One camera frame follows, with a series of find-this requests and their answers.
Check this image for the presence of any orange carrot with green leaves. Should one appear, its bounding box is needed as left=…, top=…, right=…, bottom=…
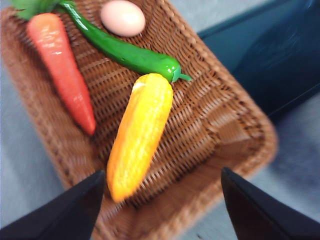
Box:
left=9, top=0, right=97, bottom=136

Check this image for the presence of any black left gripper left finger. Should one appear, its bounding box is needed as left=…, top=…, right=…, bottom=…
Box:
left=0, top=169, right=106, bottom=240

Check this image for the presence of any green chili pepper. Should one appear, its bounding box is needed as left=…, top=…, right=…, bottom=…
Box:
left=58, top=0, right=193, bottom=84

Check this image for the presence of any pale brown egg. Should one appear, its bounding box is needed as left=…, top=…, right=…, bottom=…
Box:
left=100, top=0, right=146, bottom=38

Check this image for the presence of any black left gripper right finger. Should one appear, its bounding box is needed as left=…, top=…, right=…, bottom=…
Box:
left=221, top=166, right=320, bottom=240

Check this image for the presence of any brown wicker basket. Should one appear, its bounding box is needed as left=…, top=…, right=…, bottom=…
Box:
left=0, top=0, right=278, bottom=240

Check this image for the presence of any yellow corn cob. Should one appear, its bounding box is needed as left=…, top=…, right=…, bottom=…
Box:
left=106, top=73, right=174, bottom=203

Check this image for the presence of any black rectangular tray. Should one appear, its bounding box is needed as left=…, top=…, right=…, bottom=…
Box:
left=197, top=0, right=320, bottom=121

